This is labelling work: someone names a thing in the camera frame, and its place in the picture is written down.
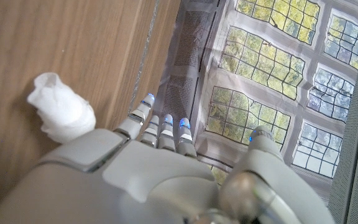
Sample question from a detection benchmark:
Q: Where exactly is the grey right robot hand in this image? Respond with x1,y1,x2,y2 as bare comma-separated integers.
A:
0,92,335,224

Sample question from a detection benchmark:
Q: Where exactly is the printed window backdrop cloth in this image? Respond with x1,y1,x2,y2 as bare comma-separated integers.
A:
158,0,358,202

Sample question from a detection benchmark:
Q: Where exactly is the white crumpled tissue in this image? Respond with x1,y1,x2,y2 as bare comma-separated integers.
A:
27,72,96,144

